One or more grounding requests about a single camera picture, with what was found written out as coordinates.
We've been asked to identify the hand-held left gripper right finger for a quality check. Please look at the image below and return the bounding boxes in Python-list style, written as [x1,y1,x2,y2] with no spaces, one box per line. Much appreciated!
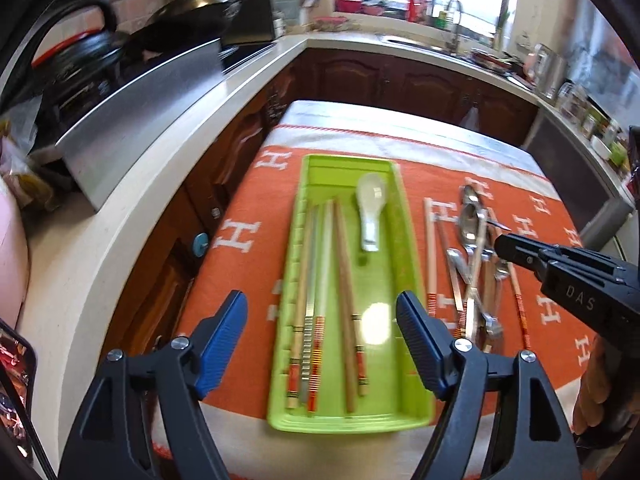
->
[394,289,576,480]

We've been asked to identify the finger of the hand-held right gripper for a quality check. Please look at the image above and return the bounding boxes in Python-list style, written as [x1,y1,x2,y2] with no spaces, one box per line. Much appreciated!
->
[497,252,547,288]
[495,234,549,262]

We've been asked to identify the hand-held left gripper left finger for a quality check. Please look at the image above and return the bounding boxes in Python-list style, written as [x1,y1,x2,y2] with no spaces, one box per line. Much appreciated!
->
[60,289,249,480]

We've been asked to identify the small metal spoon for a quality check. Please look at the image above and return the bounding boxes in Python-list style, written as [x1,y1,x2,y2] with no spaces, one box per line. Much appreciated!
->
[487,257,512,321]
[446,247,476,341]

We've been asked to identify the light brown banded chopstick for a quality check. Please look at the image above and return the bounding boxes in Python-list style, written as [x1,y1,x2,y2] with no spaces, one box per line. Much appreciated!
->
[285,207,308,409]
[506,262,531,351]

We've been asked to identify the metal spoon wooden handle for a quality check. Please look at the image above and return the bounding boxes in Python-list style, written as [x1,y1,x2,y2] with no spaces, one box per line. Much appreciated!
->
[457,204,501,321]

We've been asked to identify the brown wooden chopstick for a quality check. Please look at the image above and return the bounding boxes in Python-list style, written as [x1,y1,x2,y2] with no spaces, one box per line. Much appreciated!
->
[334,199,358,417]
[339,207,371,396]

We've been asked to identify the metal fork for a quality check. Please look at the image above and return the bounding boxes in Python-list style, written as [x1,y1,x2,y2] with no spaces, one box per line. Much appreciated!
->
[472,280,505,348]

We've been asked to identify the green plastic utensil tray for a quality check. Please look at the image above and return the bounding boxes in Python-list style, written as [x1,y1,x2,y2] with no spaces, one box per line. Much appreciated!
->
[265,154,436,433]

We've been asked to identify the white ceramic spoon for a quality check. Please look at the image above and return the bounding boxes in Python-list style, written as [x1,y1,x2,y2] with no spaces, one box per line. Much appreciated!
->
[356,172,390,252]

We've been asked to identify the person's right hand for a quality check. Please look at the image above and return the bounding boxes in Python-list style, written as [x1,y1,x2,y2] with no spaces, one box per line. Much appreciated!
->
[572,335,621,448]

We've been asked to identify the orange printed blanket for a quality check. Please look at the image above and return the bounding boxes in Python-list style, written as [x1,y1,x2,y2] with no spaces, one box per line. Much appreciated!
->
[145,125,631,461]

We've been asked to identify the grey built-in appliance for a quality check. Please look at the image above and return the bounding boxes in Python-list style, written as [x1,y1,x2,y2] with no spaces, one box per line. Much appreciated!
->
[522,110,636,261]

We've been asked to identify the white bowl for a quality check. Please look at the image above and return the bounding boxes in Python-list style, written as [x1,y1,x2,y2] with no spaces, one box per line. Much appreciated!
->
[590,136,616,161]

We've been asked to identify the hanging plastic bag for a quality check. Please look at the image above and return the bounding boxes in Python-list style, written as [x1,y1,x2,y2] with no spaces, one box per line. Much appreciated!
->
[457,102,483,133]

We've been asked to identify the row of condiment bottles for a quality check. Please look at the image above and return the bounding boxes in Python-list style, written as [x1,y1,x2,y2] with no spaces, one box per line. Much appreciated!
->
[580,100,631,171]

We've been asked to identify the glass pitcher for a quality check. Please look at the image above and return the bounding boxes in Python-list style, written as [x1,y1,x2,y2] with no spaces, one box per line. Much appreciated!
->
[555,80,588,121]

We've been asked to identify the electric kettle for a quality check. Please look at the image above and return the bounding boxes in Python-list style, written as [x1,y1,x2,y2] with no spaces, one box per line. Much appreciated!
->
[522,42,561,98]

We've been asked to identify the stack of dishes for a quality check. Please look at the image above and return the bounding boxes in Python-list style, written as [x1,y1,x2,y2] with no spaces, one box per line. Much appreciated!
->
[470,47,521,73]

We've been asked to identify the grey checked tablecloth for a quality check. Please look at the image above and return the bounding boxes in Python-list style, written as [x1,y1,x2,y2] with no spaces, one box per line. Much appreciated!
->
[280,99,541,161]

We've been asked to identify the smartphone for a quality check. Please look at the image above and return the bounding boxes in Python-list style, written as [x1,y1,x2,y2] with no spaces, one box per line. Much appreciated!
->
[0,317,38,466]

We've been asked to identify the steel sink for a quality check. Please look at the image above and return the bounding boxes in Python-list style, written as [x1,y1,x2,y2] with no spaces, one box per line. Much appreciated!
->
[382,35,456,53]

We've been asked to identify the chrome faucet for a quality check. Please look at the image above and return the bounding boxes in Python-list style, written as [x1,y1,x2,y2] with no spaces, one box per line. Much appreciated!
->
[442,0,466,56]

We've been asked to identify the pink appliance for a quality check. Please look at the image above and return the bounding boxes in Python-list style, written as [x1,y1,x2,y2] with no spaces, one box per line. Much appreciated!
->
[0,180,31,321]

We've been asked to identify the stainless steel splash guard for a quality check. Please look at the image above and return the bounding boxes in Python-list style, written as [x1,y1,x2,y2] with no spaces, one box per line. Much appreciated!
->
[55,37,223,213]

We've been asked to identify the brown wooden kitchen cabinets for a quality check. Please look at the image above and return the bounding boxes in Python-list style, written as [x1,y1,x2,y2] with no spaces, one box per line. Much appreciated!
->
[107,47,546,356]

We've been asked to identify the plastic bags of food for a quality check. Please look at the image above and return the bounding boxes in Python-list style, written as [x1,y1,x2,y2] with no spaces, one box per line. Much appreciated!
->
[0,105,56,211]

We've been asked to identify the black gas stove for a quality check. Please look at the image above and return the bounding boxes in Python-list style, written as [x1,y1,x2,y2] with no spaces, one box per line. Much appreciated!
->
[220,42,278,73]

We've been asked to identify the steel stove side panel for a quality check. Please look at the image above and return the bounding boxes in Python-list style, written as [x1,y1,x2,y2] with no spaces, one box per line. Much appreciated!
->
[222,0,281,46]

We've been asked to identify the black wok with lid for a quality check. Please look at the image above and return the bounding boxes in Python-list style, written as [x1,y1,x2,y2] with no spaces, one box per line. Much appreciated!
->
[132,0,308,53]

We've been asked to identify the wall poster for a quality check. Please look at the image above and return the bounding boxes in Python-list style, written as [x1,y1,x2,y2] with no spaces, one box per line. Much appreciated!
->
[565,5,640,136]

